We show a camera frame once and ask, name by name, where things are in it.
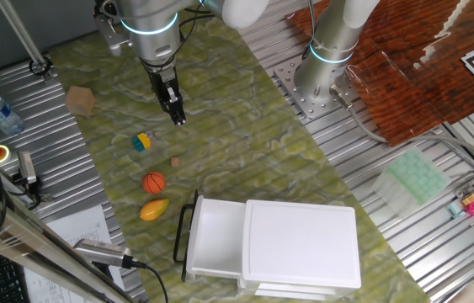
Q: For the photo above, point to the silver metal pole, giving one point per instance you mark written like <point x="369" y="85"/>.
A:
<point x="19" y="29"/>

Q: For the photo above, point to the orange toy basketball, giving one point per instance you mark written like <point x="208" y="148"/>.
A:
<point x="154" y="182"/>

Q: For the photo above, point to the green marble pattern mat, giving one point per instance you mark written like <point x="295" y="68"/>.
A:
<point x="241" y="139"/>

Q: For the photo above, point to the yellow teal toy block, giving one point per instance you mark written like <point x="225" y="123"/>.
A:
<point x="141" y="141"/>

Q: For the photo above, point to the large wooden block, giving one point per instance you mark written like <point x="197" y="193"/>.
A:
<point x="80" y="101"/>

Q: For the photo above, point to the grey handheld camera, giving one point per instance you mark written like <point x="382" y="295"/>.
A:
<point x="102" y="252"/>

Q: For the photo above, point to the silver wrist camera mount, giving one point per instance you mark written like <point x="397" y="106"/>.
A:
<point x="110" y="35"/>

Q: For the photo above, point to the small wooden cube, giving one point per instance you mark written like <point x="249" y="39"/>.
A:
<point x="174" y="162"/>

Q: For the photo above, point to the small light blue block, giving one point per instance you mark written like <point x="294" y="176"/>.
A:
<point x="455" y="208"/>

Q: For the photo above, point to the printed white paper sheet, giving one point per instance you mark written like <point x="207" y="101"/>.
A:
<point x="76" y="231"/>

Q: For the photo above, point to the silver camera on black mount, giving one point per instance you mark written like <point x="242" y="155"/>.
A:
<point x="26" y="167"/>

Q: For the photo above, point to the small orange block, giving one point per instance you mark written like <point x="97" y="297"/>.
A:
<point x="469" y="199"/>

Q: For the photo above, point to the white drawer cabinet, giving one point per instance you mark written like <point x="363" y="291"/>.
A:
<point x="299" y="242"/>

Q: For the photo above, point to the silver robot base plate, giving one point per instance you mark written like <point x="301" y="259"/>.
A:
<point x="308" y="107"/>

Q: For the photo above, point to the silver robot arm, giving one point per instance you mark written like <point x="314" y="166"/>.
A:
<point x="152" y="17"/>

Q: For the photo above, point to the silver aluminium frame beam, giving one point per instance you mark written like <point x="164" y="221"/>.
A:
<point x="30" y="248"/>

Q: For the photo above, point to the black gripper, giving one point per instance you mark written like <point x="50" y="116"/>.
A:
<point x="161" y="78"/>

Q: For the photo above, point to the red-brown wood grain board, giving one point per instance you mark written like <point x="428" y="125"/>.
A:
<point x="430" y="50"/>

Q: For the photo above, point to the yellow toy mango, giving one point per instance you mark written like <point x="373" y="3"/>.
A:
<point x="154" y="209"/>

